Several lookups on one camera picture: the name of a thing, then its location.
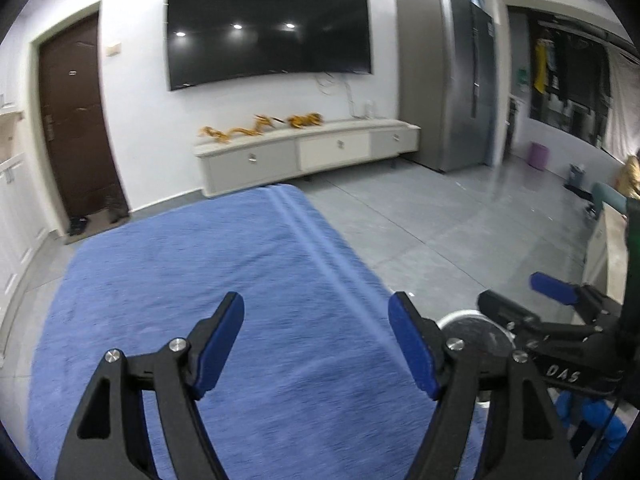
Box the white television cabinet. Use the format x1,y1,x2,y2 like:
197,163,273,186
194,117,422,198

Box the beige wooden furniture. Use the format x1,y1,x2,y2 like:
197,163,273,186
580,202,631,311

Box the blue blanket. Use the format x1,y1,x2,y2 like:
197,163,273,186
26,184,493,480

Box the grey refrigerator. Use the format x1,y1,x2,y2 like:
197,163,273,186
395,0,498,173

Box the black wall television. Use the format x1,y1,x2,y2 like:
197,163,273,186
166,0,374,92

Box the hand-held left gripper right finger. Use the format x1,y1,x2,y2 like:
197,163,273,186
387,291,583,480

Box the white floor cabinet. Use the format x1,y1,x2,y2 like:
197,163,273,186
0,107,51,306

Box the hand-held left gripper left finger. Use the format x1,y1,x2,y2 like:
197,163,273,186
54,291,246,480

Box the teal stool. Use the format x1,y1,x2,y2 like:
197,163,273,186
590,182,628,221

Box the yellow hanging garment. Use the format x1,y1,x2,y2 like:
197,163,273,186
532,40,551,95

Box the golden ornament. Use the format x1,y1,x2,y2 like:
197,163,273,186
617,154,640,198

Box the long golden dragon figurine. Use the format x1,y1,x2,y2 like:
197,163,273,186
199,115,286,145

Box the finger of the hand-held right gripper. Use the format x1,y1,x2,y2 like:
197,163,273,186
477,289,544,347
530,272,624,327

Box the person's right hand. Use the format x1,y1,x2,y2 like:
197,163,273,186
555,390,628,480

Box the black cable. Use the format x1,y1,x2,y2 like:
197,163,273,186
575,390,626,480

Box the dark brown door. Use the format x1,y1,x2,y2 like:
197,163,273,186
37,12,128,226

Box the white curtain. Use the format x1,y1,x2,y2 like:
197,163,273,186
602,50,640,156

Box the white wall cables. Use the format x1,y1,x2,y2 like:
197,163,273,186
315,72,362,111

